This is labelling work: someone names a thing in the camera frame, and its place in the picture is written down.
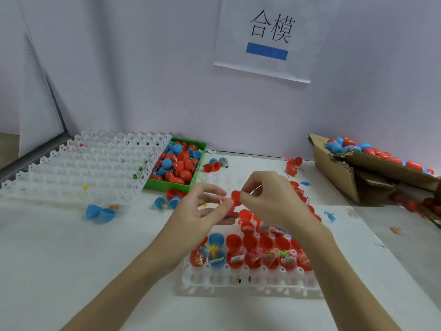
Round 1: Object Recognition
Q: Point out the small capsule cluster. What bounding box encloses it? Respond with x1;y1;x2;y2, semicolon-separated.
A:
203;157;229;173

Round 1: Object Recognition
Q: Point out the pile of finished eggs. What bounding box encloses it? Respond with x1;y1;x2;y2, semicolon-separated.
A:
325;136;436;175

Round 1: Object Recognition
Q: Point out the clear plastic egg tray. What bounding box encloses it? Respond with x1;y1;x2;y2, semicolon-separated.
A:
0;131;173;204
181;177;325;297

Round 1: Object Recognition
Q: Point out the clear triangular panel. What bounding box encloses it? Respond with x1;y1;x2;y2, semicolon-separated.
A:
19;34;66;157

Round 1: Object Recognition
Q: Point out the person's left forearm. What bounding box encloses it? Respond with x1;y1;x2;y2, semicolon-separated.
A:
62;245;183;331

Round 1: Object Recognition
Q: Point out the white paper sign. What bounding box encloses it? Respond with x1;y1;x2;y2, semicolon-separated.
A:
213;0;344;85

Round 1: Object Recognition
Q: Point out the green plastic tray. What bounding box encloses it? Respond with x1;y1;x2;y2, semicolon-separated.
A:
143;137;208;193

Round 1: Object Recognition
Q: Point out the blue egg shell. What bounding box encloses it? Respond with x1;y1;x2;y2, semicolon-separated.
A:
85;204;117;223

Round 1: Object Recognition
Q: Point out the grey metal rail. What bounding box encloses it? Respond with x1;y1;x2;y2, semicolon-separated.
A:
0;133;73;183

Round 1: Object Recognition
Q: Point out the cardboard box of capsules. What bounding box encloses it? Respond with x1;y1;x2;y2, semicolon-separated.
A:
308;133;441;205

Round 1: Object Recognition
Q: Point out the person's right hand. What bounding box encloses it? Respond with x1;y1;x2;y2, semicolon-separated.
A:
237;171;325;245

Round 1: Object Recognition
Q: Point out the person's left hand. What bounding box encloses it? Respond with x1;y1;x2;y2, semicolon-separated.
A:
153;183;237;269

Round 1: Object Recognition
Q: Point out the person's right forearm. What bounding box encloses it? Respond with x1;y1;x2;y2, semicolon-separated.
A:
293;220;404;331

